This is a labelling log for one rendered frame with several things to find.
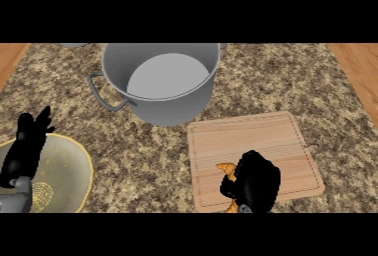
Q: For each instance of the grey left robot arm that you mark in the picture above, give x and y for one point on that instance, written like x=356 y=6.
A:
x=15 y=196

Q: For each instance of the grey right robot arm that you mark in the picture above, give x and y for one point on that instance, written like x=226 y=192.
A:
x=243 y=209

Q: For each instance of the golden brown croissant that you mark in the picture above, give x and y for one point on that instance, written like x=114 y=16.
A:
x=227 y=169

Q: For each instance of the grey metal pot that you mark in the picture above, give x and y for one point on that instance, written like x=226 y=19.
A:
x=162 y=83

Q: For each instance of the yellow rimmed grey bowl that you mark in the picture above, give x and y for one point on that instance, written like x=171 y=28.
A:
x=60 y=173

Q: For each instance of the pale wooden cutting board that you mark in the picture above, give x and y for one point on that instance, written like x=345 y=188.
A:
x=245 y=143

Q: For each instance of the grey round object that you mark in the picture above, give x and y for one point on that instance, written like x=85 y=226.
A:
x=74 y=44

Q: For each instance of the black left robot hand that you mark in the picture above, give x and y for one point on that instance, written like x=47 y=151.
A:
x=26 y=150

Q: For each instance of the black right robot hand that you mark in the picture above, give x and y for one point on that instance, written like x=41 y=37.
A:
x=255 y=180

